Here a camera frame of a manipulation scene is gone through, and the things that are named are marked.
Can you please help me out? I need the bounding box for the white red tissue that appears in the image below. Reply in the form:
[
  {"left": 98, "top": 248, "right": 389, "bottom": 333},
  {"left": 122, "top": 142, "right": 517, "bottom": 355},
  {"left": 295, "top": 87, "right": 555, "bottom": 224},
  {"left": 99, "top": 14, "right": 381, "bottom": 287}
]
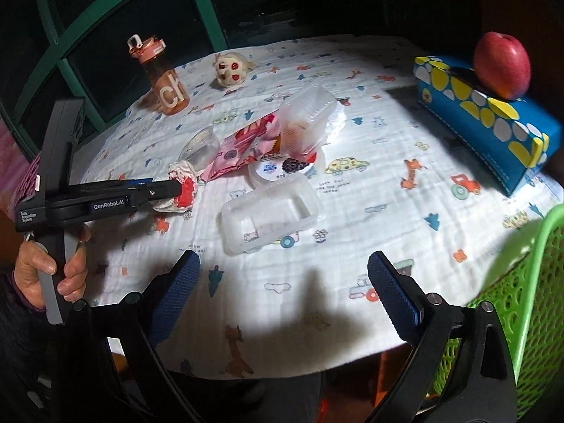
[{"left": 151, "top": 160, "right": 198, "bottom": 214}]

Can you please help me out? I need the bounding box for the pink snack wrapper bag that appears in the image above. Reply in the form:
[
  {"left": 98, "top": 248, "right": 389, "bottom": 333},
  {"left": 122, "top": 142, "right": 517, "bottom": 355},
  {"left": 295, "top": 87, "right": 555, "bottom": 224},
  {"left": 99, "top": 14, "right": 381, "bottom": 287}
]
[{"left": 200, "top": 113, "right": 281, "bottom": 182}]

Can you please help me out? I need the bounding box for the clear rectangular plastic tray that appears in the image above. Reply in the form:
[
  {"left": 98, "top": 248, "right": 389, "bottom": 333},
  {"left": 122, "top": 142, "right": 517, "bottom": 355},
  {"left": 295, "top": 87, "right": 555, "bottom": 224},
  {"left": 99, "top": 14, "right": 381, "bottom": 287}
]
[{"left": 221, "top": 173, "right": 323, "bottom": 254}]

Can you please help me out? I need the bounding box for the clear ribbed plastic cup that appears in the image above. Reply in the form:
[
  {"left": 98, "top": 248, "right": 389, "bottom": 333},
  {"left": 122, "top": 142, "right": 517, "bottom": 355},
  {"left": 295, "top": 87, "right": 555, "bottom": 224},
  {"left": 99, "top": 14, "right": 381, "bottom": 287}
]
[{"left": 277, "top": 85, "right": 337, "bottom": 159}]

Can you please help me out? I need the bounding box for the green perforated trash basket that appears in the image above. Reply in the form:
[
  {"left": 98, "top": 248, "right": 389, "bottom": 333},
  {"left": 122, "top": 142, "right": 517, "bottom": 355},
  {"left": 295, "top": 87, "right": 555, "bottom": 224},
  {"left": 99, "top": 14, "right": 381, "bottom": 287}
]
[{"left": 448, "top": 204, "right": 563, "bottom": 418}]

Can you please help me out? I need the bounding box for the person's left hand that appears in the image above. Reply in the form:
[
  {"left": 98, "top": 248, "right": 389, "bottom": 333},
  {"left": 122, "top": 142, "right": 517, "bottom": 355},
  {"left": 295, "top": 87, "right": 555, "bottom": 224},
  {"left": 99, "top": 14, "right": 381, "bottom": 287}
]
[{"left": 12, "top": 225, "right": 91, "bottom": 310}]

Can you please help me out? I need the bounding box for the clear small plastic cup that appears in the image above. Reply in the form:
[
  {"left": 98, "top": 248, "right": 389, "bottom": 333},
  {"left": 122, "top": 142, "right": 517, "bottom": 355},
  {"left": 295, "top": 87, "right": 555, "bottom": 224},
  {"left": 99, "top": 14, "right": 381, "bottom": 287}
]
[{"left": 179, "top": 125, "right": 220, "bottom": 172}]

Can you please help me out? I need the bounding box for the orange transparent water bottle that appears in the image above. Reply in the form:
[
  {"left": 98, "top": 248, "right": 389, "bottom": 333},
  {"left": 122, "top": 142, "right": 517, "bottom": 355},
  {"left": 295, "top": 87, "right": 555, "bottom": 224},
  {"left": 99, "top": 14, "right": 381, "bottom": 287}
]
[{"left": 127, "top": 35, "right": 189, "bottom": 116}]

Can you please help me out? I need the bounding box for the round berry yogurt lid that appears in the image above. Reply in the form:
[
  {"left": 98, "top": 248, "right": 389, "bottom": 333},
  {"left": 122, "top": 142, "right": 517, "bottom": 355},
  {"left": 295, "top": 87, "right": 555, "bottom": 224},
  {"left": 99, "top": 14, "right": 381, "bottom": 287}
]
[{"left": 249, "top": 150, "right": 325, "bottom": 188}]

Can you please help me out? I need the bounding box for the small cream spotted toy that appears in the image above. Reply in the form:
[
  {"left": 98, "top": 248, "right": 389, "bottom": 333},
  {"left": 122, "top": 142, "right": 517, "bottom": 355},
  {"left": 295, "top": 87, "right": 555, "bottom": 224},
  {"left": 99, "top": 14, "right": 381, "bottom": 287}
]
[{"left": 212, "top": 51, "right": 256, "bottom": 89}]

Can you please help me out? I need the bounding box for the white cartoon print tablecloth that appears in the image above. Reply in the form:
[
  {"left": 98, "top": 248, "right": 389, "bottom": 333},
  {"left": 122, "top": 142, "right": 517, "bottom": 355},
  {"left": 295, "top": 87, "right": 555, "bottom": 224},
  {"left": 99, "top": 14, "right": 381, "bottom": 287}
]
[{"left": 72, "top": 36, "right": 563, "bottom": 379}]

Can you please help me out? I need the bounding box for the blue yellow tissue box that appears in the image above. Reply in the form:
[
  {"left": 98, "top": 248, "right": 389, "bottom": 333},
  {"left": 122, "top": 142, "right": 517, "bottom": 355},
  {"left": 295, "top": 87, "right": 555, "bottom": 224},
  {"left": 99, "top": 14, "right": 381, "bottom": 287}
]
[{"left": 413, "top": 56, "right": 563, "bottom": 197}]

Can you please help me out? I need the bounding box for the red apple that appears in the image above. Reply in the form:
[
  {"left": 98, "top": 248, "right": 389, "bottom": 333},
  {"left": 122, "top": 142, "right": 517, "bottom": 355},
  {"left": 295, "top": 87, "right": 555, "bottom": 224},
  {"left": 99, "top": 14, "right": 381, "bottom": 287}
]
[{"left": 473, "top": 32, "right": 532, "bottom": 100}]

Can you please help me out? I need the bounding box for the green window frame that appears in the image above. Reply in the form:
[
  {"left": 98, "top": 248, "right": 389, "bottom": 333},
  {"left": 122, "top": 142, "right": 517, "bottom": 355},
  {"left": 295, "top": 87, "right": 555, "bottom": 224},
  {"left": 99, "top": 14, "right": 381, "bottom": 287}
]
[{"left": 1, "top": 0, "right": 227, "bottom": 159}]

